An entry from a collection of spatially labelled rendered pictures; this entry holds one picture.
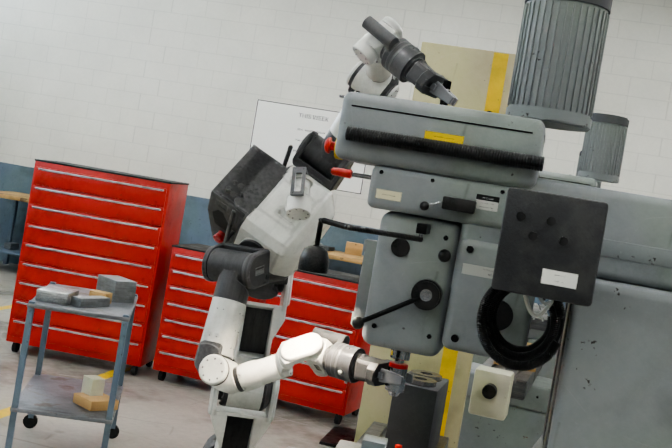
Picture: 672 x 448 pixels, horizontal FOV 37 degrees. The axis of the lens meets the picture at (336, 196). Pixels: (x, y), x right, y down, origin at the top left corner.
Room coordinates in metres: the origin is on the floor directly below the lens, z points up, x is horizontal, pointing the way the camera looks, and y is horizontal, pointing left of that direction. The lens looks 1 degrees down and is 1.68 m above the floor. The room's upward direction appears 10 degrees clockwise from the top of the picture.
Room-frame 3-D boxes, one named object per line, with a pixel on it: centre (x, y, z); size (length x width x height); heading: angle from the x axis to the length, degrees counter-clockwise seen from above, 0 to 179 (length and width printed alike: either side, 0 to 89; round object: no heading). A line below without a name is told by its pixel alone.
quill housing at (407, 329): (2.45, -0.22, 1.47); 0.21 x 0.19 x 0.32; 168
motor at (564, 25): (2.40, -0.46, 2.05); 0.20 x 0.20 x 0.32
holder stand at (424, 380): (2.83, -0.32, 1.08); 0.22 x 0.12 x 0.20; 165
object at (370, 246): (2.47, -0.11, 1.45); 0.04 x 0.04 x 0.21; 78
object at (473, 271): (2.41, -0.41, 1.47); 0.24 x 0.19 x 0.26; 168
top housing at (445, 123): (2.45, -0.23, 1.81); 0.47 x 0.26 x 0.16; 78
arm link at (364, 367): (2.50, -0.14, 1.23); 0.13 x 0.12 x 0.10; 150
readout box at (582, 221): (2.06, -0.44, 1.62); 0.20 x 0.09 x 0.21; 78
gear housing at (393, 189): (2.44, -0.26, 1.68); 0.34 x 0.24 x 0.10; 78
